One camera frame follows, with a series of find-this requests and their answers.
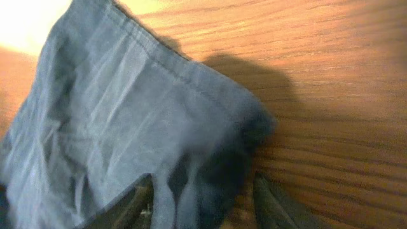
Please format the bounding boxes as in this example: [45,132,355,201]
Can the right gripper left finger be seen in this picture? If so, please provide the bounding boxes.
[77,174,154,229]

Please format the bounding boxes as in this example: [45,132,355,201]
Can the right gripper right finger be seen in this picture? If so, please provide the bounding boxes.
[252,173,331,229]

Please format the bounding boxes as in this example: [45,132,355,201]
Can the navy blue denim shorts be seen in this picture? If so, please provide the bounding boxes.
[1,0,273,228]

